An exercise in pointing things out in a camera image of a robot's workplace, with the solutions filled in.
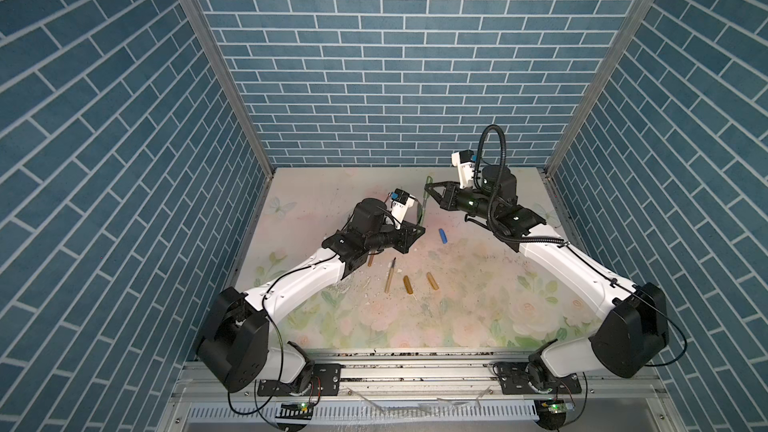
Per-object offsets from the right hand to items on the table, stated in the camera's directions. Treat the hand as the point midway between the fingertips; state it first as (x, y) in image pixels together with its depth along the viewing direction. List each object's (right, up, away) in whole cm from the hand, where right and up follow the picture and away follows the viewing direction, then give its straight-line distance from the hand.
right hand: (423, 185), depth 75 cm
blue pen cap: (+9, -17, +27) cm, 33 cm away
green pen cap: (+2, +1, +1) cm, 2 cm away
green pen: (+2, -8, +33) cm, 34 cm away
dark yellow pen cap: (-3, -30, +16) cm, 34 cm away
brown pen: (-15, -23, +21) cm, 35 cm away
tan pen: (-9, -28, +17) cm, 34 cm away
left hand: (0, -12, +2) cm, 12 cm away
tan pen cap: (+4, -29, +16) cm, 34 cm away
